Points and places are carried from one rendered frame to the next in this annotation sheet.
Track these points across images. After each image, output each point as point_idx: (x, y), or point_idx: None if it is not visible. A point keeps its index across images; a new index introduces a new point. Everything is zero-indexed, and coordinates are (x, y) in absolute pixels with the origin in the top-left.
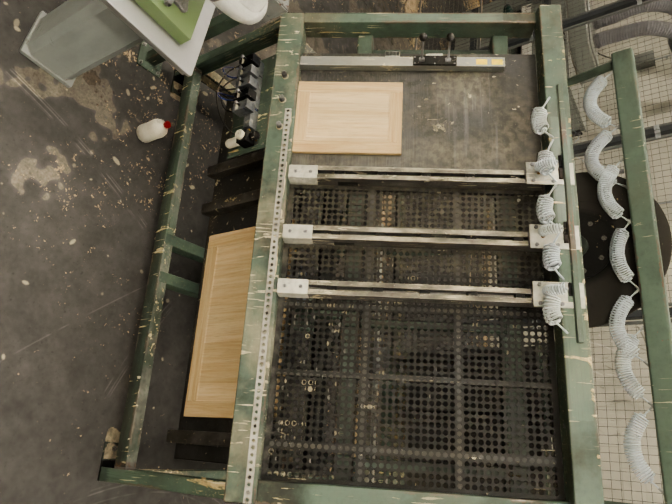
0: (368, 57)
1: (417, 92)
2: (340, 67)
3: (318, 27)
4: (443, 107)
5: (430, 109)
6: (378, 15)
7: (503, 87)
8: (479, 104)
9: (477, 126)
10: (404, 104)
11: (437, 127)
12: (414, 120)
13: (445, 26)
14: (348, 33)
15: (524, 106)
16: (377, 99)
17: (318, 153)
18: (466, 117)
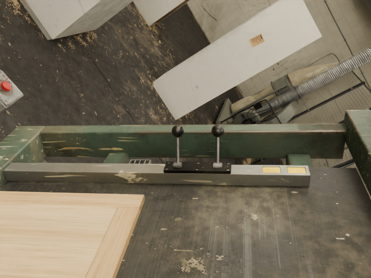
0: (102, 164)
1: (165, 209)
2: (59, 176)
3: (57, 140)
4: (206, 231)
5: (182, 234)
6: (133, 127)
7: (313, 206)
8: (272, 229)
9: (270, 266)
10: (139, 225)
11: (190, 265)
12: (149, 251)
13: (220, 138)
14: (96, 150)
15: (359, 235)
16: (94, 215)
17: None
18: (248, 249)
